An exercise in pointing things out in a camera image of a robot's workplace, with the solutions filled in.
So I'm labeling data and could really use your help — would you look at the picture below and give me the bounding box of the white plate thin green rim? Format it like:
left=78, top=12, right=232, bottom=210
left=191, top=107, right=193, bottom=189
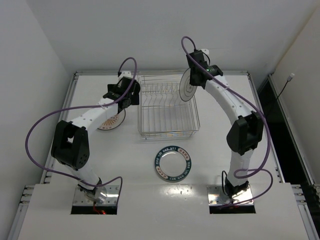
left=179, top=68, right=197, bottom=102

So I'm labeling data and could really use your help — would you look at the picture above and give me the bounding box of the white plate wide green band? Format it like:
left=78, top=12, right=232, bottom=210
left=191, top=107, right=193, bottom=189
left=154, top=145, right=192, bottom=183

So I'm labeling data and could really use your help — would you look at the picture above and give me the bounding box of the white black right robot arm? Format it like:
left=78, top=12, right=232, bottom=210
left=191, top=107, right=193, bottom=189
left=180, top=49, right=264, bottom=198

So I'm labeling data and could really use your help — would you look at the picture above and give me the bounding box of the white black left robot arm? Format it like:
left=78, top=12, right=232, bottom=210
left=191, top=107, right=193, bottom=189
left=51, top=71, right=141, bottom=202

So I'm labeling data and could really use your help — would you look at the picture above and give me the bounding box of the white plate orange sunburst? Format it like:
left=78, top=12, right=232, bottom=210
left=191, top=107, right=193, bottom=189
left=98, top=110, right=126, bottom=131

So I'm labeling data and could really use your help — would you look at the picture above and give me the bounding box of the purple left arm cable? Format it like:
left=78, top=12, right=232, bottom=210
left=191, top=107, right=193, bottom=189
left=24, top=57, right=138, bottom=198

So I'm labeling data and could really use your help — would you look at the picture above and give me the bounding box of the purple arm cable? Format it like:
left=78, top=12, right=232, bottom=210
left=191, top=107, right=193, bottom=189
left=181, top=36, right=274, bottom=208
left=24, top=57, right=138, bottom=198

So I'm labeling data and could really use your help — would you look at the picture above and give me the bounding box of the metal wire dish rack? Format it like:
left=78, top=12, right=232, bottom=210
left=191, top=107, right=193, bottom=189
left=137, top=70, right=200, bottom=140

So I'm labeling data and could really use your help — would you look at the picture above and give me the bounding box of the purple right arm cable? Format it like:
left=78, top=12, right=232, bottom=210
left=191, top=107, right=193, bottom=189
left=181, top=36, right=274, bottom=208

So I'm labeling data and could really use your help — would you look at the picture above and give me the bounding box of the black cable white plug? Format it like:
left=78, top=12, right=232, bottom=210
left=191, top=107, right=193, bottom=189
left=275, top=73, right=295, bottom=101

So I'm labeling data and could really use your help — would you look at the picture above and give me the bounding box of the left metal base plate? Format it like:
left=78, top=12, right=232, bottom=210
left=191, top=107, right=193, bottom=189
left=72, top=185, right=120, bottom=207

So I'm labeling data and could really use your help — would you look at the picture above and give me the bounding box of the metal base plate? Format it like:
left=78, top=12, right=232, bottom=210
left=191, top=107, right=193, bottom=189
left=206, top=185, right=254, bottom=207
left=72, top=185, right=120, bottom=207

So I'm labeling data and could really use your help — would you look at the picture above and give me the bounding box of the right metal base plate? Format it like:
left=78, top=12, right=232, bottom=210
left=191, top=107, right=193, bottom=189
left=206, top=185, right=254, bottom=207

